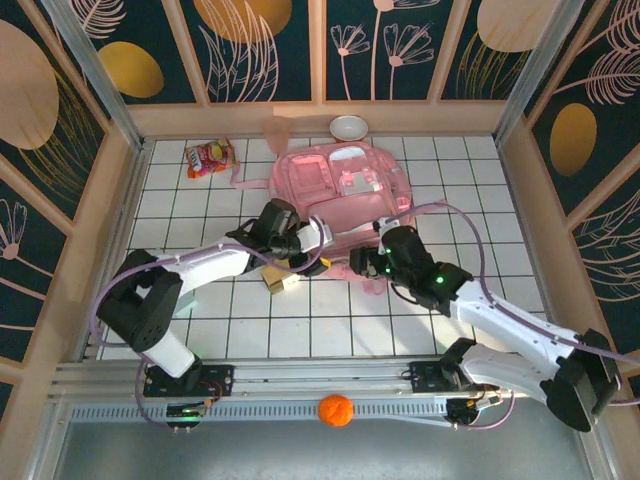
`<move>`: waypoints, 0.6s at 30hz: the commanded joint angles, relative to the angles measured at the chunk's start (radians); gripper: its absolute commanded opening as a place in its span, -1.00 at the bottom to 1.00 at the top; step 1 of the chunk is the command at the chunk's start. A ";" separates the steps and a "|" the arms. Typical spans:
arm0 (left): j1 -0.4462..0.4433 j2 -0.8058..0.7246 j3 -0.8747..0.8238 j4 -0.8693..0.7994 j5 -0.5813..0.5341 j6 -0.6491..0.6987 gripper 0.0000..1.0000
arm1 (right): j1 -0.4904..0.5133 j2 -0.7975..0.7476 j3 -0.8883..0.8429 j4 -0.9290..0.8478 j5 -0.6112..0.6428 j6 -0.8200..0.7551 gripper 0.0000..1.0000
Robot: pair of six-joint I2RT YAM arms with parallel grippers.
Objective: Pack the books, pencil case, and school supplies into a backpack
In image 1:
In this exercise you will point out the beige wooden box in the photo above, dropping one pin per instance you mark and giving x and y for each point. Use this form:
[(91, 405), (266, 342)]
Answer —
[(277, 282)]

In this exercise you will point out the pink backpack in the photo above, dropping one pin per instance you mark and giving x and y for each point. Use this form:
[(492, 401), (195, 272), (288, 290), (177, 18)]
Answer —
[(350, 190)]

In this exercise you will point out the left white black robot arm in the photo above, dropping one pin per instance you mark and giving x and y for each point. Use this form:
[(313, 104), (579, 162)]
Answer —
[(210, 260)]

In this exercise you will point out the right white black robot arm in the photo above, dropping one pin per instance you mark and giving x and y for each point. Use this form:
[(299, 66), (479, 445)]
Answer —
[(500, 320)]

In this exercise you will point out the pink plastic cup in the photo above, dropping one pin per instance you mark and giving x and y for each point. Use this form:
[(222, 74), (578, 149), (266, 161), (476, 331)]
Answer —
[(276, 134)]

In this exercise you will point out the orange snack bag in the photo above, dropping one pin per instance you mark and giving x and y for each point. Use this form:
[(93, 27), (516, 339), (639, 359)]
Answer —
[(211, 158)]

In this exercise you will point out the white orange bowl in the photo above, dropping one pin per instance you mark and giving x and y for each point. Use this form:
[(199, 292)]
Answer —
[(348, 127)]

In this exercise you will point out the orange ball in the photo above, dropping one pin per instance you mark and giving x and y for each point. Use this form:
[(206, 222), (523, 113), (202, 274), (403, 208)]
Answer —
[(336, 411)]

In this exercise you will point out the right controller board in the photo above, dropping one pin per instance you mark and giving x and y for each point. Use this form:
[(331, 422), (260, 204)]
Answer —
[(462, 407)]

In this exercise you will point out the controller board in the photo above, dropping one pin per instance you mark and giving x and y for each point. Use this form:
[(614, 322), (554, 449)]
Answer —
[(462, 407), (185, 411)]

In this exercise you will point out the left controller board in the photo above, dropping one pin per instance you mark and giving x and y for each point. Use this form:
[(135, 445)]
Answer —
[(185, 411)]

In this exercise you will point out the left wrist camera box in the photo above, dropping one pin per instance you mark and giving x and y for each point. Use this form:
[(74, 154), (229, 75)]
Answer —
[(320, 235)]

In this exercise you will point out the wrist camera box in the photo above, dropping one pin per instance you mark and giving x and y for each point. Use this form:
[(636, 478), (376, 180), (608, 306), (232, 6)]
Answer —
[(320, 235), (384, 227)]

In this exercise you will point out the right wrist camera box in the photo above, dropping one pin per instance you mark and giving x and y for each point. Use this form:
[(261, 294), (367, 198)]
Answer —
[(384, 227)]

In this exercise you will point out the aluminium rail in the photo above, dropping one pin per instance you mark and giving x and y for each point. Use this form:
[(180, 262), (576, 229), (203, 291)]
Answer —
[(310, 372)]

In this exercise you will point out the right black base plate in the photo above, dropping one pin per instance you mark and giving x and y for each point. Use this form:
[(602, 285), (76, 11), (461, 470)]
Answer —
[(425, 377)]

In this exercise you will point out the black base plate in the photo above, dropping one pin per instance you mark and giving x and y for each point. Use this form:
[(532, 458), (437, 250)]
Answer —
[(425, 377), (220, 380)]

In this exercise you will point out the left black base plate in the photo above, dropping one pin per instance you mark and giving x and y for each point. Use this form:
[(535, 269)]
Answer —
[(220, 380)]

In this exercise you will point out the aluminium corner post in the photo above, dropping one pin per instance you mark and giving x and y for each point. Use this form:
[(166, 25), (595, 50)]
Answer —
[(537, 75), (100, 85)]

